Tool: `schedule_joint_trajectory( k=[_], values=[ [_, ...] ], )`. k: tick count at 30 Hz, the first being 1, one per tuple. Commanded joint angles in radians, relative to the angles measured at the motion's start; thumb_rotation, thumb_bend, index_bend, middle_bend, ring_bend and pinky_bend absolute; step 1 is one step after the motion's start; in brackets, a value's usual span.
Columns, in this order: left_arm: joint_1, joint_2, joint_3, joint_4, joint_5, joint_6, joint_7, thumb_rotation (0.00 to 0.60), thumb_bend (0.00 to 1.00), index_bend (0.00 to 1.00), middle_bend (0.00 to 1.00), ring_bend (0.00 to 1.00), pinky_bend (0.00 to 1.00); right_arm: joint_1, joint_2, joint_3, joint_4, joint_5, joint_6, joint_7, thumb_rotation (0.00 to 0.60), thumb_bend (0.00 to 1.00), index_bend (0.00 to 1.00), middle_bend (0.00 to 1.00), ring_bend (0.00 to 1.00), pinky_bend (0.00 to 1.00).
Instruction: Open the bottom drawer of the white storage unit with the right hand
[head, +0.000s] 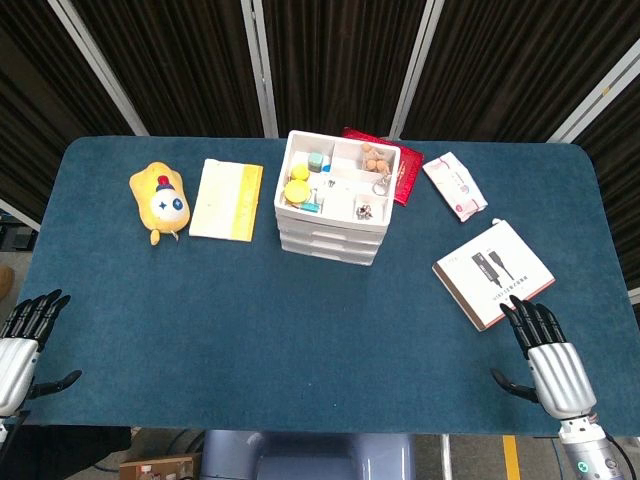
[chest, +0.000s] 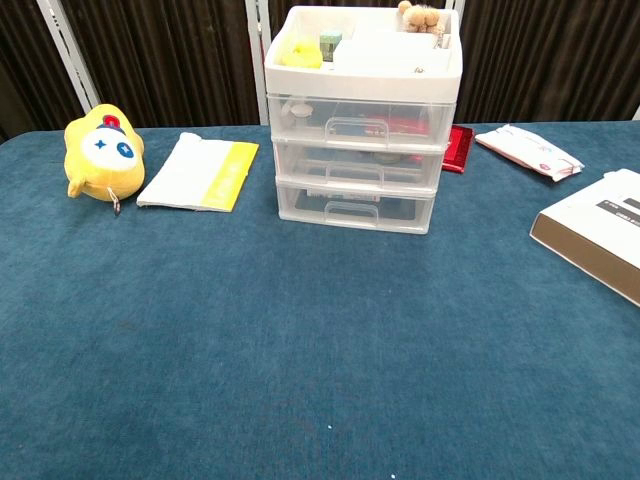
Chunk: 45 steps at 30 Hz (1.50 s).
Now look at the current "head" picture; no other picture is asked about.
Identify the brown small figurine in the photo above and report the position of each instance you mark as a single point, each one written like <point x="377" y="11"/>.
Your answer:
<point x="374" y="157"/>

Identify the white yellow booklet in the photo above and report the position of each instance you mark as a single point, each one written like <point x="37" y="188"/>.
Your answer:
<point x="222" y="200"/>

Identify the small yellow round container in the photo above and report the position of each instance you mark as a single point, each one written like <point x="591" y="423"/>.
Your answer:
<point x="300" y="173"/>

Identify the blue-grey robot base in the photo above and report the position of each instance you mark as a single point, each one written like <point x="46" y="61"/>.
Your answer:
<point x="310" y="457"/>

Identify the blue felt table cover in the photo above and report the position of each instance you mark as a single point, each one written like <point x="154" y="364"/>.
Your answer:
<point x="280" y="340"/>

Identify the brown cardboard box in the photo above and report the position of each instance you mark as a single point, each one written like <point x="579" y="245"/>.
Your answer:
<point x="160" y="469"/>

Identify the grey partition frame post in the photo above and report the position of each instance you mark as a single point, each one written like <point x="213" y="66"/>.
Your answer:
<point x="20" y="214"/>
<point x="100" y="70"/>
<point x="595" y="100"/>
<point x="260" y="70"/>
<point x="417" y="70"/>

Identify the yellow plush toy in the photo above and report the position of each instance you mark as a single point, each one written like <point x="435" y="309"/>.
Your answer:
<point x="160" y="200"/>

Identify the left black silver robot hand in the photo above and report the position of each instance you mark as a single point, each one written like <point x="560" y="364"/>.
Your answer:
<point x="17" y="367"/>

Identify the large yellow round container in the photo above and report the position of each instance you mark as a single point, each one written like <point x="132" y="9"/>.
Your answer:
<point x="296" y="191"/>

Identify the white pink wet wipes pack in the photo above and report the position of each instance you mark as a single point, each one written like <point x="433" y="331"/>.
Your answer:
<point x="454" y="186"/>

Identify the bunch of metal clips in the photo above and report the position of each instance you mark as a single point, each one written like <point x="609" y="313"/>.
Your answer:
<point x="364" y="211"/>

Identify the pale green block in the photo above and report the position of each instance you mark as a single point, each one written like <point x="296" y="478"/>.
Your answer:
<point x="315" y="161"/>

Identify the white plastic drawer organizer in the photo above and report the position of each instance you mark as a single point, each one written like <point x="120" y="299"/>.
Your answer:
<point x="332" y="175"/>

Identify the clear plastic drawer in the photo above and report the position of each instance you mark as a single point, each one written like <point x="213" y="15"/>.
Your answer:
<point x="327" y="255"/>
<point x="330" y="242"/>
<point x="330" y="229"/>

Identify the red booklet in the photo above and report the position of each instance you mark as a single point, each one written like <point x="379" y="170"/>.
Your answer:
<point x="407" y="175"/>

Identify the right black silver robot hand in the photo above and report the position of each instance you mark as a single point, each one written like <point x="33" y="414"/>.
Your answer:
<point x="560" y="380"/>

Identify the brown shoe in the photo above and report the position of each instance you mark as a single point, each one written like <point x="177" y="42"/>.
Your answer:
<point x="5" y="282"/>

